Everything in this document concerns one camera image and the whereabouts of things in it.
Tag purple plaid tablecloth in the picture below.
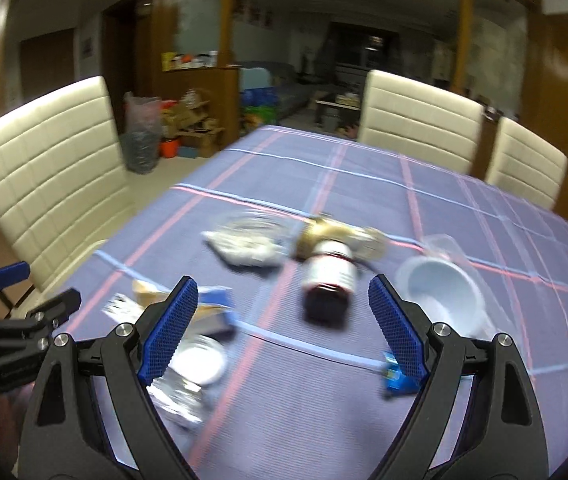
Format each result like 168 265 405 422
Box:
59 125 568 480

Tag dark coffee table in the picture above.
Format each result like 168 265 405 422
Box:
314 92 363 129

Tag light blue chair back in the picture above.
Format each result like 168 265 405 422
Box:
240 67 273 92

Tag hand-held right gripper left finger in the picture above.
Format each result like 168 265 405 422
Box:
18 275 199 480

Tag large cream quilted chair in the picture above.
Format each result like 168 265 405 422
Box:
0 76 137 311

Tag silver foil wrapper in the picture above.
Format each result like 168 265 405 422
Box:
146 377 215 429

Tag wall pictures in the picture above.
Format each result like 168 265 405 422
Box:
236 0 275 29

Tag clear round plastic lid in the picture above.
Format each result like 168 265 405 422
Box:
216 211 292 241

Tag cardboard toy house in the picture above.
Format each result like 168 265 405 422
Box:
161 89 225 158

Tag gold foil wrapper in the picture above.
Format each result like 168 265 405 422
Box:
291 214 389 263

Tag grey sofa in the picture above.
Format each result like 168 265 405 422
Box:
269 62 325 112

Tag small blue wrapper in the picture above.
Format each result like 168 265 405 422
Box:
379 352 422 396

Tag blue toy storage bag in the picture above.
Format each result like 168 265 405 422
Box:
241 87 279 127

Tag brown bottle white label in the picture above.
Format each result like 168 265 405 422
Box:
301 240 359 329

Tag dark window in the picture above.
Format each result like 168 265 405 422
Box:
329 22 397 69

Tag white plastic cup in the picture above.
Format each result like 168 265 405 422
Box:
395 255 485 339

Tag brown wooden door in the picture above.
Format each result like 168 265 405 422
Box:
19 30 75 104

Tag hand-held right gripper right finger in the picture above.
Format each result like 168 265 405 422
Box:
368 274 549 480

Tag round white lid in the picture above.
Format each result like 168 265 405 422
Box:
171 335 229 387

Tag wooden pillar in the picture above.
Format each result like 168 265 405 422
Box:
451 0 476 96
220 0 239 68

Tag clear plastic floor bag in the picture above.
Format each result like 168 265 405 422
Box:
123 92 163 175

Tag white wrapper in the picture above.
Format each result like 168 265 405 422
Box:
201 230 285 269

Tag wooden half-height cabinet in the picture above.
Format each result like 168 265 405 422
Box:
163 66 241 152

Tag clear plastic cup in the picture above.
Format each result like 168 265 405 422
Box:
421 233 508 343

